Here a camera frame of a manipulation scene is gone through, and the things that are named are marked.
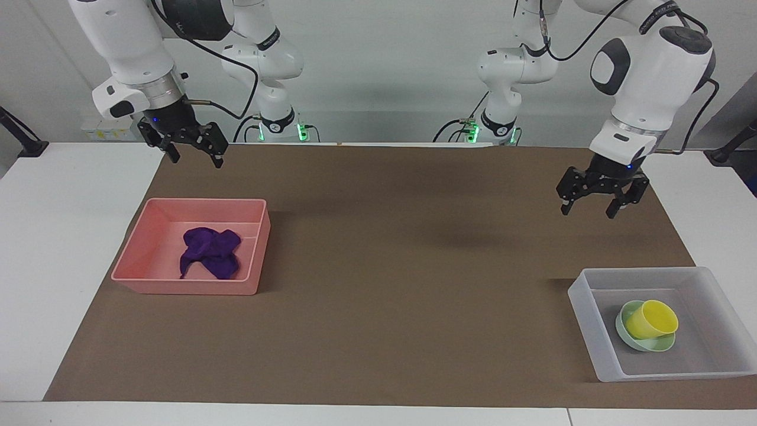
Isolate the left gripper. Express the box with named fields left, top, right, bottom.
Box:
left=555, top=151, right=651, bottom=220

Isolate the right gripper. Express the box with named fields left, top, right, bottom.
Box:
left=137, top=96, right=229, bottom=170

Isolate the pink plastic box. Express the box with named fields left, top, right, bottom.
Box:
left=111, top=198, right=272, bottom=296

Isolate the translucent white plastic box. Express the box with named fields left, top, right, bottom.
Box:
left=567, top=266, right=757, bottom=383

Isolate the white power strip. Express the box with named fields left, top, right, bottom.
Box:
left=80, top=116, right=141, bottom=142

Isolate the purple crumpled cloth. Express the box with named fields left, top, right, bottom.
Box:
left=179, top=227, right=242, bottom=280

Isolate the black stand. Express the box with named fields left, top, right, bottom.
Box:
left=0, top=106, right=50, bottom=158
left=706, top=117, right=757, bottom=166

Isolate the yellow cup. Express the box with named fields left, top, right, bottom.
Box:
left=625, top=299, right=680, bottom=340

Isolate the black cable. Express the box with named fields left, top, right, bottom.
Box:
left=654, top=77, right=721, bottom=156
left=432, top=91, right=491, bottom=144
left=150, top=0, right=260, bottom=121
left=232, top=114, right=264, bottom=144

